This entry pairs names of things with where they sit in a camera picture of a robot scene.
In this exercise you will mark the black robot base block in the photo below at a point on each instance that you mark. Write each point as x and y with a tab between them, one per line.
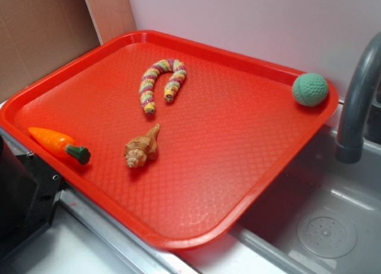
30	190

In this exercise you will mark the red plastic tray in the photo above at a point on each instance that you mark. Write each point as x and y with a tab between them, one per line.
229	126

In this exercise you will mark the brown conch seashell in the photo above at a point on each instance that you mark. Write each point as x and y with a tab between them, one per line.
142	148

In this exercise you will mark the green dimpled ball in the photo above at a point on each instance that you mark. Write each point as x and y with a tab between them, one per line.
310	89

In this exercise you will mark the orange toy carrot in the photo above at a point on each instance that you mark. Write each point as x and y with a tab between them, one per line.
59	144

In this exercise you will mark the grey toy sink basin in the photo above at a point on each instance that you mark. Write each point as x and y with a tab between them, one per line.
318	216

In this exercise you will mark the grey toy faucet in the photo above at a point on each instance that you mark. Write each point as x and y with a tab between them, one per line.
360	116

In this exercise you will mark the brown cardboard panel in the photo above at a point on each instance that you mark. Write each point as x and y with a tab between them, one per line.
40	36

